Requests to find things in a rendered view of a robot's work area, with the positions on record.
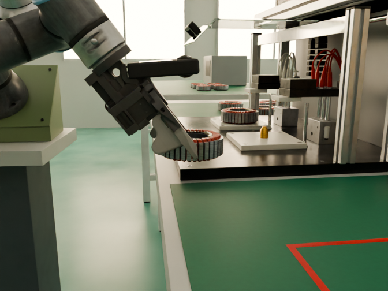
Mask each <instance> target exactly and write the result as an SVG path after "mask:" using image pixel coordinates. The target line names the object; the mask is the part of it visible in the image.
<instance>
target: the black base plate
mask: <svg viewBox="0 0 388 291"><path fill-rule="evenodd" d="M211 118H221V117H178V119H179V120H180V122H181V123H182V124H183V126H184V127H185V129H190V131H191V129H194V130H195V129H198V130H199V129H202V130H205V129H206V130H210V131H212V130H213V131H214V132H218V133H220V135H222V136H223V154H222V155H221V156H219V157H218V158H216V159H212V160H209V161H208V160H206V161H201V162H198V161H196V162H193V161H191V162H188V161H187V160H186V161H185V162H183V161H178V160H176V161H175V164H176V168H177V171H178V175H179V178H180V180H181V181H183V180H212V179H227V178H255V177H283V176H311V175H326V174H355V173H383V172H388V161H386V160H383V159H381V158H380V156H381V150H382V148H381V147H379V146H377V145H374V144H371V143H368V142H366V141H363V140H360V139H357V149H356V160H355V163H351V164H350V163H346V164H340V163H338V162H336V161H334V160H333V159H334V145H335V144H317V143H314V142H313V141H310V140H308V139H307V141H306V143H307V145H308V147H307V148H305V149H285V150H249V151H242V150H240V149H239V148H238V147H237V146H236V145H235V144H234V143H232V142H231V141H230V140H229V139H228V138H227V137H226V134H227V133H233V132H260V130H218V129H217V128H216V127H215V126H214V125H213V124H212V123H211V122H210V119H211ZM273 119H274V116H273V115H272V116H271V127H272V129H269V130H268V131H269V132H280V131H283V132H285V133H287V134H289V135H291V136H293V137H295V138H297V139H299V140H301V141H303V129H304V119H302V118H299V117H298V123H297V126H286V127H281V126H279V125H277V124H275V123H273Z"/></svg>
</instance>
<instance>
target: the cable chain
mask: <svg viewBox="0 0 388 291"><path fill-rule="evenodd" d="M308 44H309V45H308V49H326V48H327V36H322V37H318V38H310V39H309V41H308ZM321 51H323V50H308V54H319V53H320V52H321ZM321 54H327V52H326V51H324V52H322V53H321ZM315 57H316V55H308V56H307V60H314V58H315ZM322 57H324V55H319V56H318V57H317V58H316V60H321V59H322ZM312 62H313V61H307V65H312ZM325 62H326V61H321V63H320V66H325ZM318 63H319V61H314V65H315V66H318ZM323 68H324V67H319V71H320V72H322V71H323ZM311 70H312V67H311V66H307V71H311ZM306 76H311V72H307V73H306Z"/></svg>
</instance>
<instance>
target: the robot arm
mask: <svg viewBox="0 0 388 291"><path fill-rule="evenodd" d="M124 43H125V39H124V37H123V36H122V35H121V33H120V32H119V30H118V29H117V28H116V27H115V25H114V24H113V23H112V22H111V20H110V19H109V18H108V17H107V15H106V14H105V12H104V11H103V10H102V8H101V7H100V6H99V5H98V3H97V2H96V0H0V119H4V118H8V117H10V116H12V115H14V114H16V113H18V112H19V111H20V110H21V109H22V108H23V107H24V106H25V104H26V102H27V100H28V89H27V87H26V85H25V83H24V82H23V80H22V79H21V78H20V77H18V75H16V74H15V72H14V71H12V70H11V69H13V68H15V67H17V66H20V65H22V64H25V63H27V62H30V61H33V60H36V59H38V58H41V57H44V56H45V55H48V54H51V53H53V52H56V53H63V52H66V51H68V50H70V49H72V50H73V51H74V52H75V53H76V55H77V56H78V57H79V58H80V60H81V61H82V62H83V64H84V65H85V66H86V67H87V69H93V70H92V72H93V73H91V74H90V75H89V76H88V77H86V78H85V79H84V80H85V81H86V82H87V84H88V85H89V86H92V87H93V89H94V90H95V91H96V92H97V93H98V95H99V96H100V97H101V98H102V99H103V100H104V102H105V103H106V104H105V109H106V110H107V111H108V113H109V114H111V115H112V116H113V118H114V119H115V120H116V121H117V122H118V124H119V125H120V126H121V128H122V129H123V130H124V131H125V132H126V134H127V135H128V136H130V135H133V134H134V133H136V132H137V131H138V130H142V129H143V128H144V127H145V126H147V125H148V124H149V123H150V122H149V121H150V120H152V126H153V128H152V129H151V131H150V136H151V137H152V138H154V139H155V140H154V142H153V144H152V146H151V148H152V150H153V152H154V153H155V154H157V155H162V154H164V153H166V152H169V151H171V150H175V149H176V148H179V147H182V146H184V147H185V148H186V150H187V151H188V152H189V153H190V154H191V156H192V157H193V158H194V160H197V159H198V155H197V146H196V144H195V143H194V142H193V140H192V139H191V138H190V137H189V135H188V134H187V132H186V131H185V130H186V129H185V127H184V126H183V124H182V123H181V122H180V120H179V119H178V118H177V117H176V115H175V114H174V113H173V112H172V110H171V109H170V107H169V106H168V102H167V101H166V99H165V98H164V97H163V95H162V94H161V93H160V92H159V90H158V89H157V87H156V86H155V85H154V83H153V82H152V81H151V77H167V76H180V77H182V78H188V77H191V76H192V75H194V74H198V73H199V72H200V69H199V60H198V59H196V58H192V57H191V56H188V55H182V56H179V57H178V58H177V59H164V60H155V61H138V62H128V64H127V65H126V64H124V63H123V62H122V59H123V57H125V56H126V55H128V54H129V53H130V52H131V51H132V50H131V49H130V47H129V46H128V45H127V44H126V45H124ZM127 68H128V71H127ZM114 69H118V70H119V71H120V75H118V76H116V75H114V73H113V70H114ZM106 105H108V106H106ZM184 129H185V130H184Z"/></svg>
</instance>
